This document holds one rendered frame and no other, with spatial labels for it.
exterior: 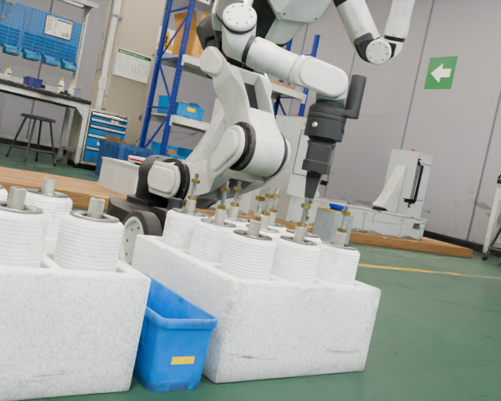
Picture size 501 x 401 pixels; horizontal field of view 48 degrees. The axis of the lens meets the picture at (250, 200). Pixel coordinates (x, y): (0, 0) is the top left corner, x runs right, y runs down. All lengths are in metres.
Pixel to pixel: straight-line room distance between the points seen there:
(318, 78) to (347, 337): 0.55
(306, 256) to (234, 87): 0.75
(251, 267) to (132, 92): 6.73
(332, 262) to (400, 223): 3.53
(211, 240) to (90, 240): 0.33
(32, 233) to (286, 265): 0.49
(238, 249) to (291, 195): 2.83
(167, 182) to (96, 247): 1.03
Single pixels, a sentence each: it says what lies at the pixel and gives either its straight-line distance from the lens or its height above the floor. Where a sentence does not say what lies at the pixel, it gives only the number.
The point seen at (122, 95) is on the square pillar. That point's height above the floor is 0.98.
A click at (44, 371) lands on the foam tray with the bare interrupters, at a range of 0.87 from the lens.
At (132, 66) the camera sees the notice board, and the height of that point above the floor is 1.37.
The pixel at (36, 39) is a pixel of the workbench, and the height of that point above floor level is 1.33.
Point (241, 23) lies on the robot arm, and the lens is 1.32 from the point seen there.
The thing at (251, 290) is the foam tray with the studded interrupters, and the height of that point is 0.17.
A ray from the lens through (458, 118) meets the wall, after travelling 7.13.
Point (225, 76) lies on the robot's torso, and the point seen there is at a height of 0.63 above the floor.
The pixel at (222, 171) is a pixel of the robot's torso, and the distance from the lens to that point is 1.63.
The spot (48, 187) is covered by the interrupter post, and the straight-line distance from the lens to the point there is 1.11.
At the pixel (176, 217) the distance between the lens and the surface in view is 1.22.
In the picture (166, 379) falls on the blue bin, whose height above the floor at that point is 0.02.
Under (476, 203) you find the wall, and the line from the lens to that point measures 6.79.
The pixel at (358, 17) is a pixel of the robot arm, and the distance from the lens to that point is 1.88.
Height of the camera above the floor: 0.37
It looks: 3 degrees down
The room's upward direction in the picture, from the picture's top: 12 degrees clockwise
